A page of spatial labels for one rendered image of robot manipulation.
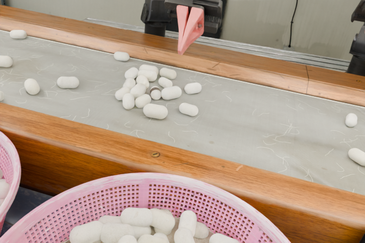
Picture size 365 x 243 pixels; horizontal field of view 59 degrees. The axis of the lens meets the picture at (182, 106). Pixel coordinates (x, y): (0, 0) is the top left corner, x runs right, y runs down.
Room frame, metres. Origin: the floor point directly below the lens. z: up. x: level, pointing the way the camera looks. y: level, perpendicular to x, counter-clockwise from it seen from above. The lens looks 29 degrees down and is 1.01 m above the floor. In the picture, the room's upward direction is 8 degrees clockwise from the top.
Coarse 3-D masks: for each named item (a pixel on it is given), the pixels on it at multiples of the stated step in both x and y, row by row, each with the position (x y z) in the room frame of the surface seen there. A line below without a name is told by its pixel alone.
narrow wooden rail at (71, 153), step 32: (0, 128) 0.32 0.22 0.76; (32, 128) 0.33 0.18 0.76; (64, 128) 0.34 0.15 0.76; (96, 128) 0.35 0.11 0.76; (32, 160) 0.31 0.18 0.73; (64, 160) 0.30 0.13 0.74; (96, 160) 0.29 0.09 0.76; (128, 160) 0.29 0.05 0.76; (160, 160) 0.30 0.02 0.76; (192, 160) 0.31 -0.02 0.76; (224, 160) 0.32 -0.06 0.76; (96, 192) 0.29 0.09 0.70; (256, 192) 0.27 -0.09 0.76; (288, 192) 0.27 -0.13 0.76; (320, 192) 0.28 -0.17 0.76; (352, 192) 0.29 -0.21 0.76; (288, 224) 0.25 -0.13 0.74; (320, 224) 0.24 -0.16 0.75; (352, 224) 0.24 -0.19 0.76
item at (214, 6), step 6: (198, 0) 0.58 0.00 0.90; (204, 0) 0.58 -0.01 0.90; (210, 0) 0.58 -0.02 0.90; (216, 0) 0.58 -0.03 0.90; (204, 6) 0.58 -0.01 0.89; (210, 6) 0.58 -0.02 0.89; (216, 6) 0.58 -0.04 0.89; (168, 12) 0.62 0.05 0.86; (174, 12) 0.62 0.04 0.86; (204, 12) 0.60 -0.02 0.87; (210, 12) 0.60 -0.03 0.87; (216, 12) 0.59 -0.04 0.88
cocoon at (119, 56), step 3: (114, 54) 0.64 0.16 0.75; (117, 54) 0.64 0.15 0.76; (120, 54) 0.64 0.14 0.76; (123, 54) 0.64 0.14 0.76; (126, 54) 0.64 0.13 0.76; (114, 57) 0.64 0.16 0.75; (117, 57) 0.63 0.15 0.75; (120, 57) 0.63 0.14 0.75; (123, 57) 0.63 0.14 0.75; (126, 57) 0.63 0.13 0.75; (120, 60) 0.64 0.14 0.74; (123, 60) 0.64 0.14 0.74; (126, 60) 0.64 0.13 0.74
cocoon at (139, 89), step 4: (140, 84) 0.50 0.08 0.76; (132, 88) 0.48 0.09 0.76; (136, 88) 0.48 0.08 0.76; (140, 88) 0.49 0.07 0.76; (144, 88) 0.50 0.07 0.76; (132, 92) 0.48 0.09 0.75; (136, 92) 0.48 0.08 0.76; (140, 92) 0.48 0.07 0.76; (144, 92) 0.50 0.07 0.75; (136, 96) 0.47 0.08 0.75
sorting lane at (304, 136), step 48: (0, 48) 0.62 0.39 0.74; (48, 48) 0.66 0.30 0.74; (48, 96) 0.45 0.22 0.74; (96, 96) 0.47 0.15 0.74; (192, 96) 0.52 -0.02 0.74; (240, 96) 0.55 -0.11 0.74; (288, 96) 0.58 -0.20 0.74; (192, 144) 0.37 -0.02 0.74; (240, 144) 0.39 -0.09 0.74; (288, 144) 0.41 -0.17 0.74; (336, 144) 0.42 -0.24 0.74
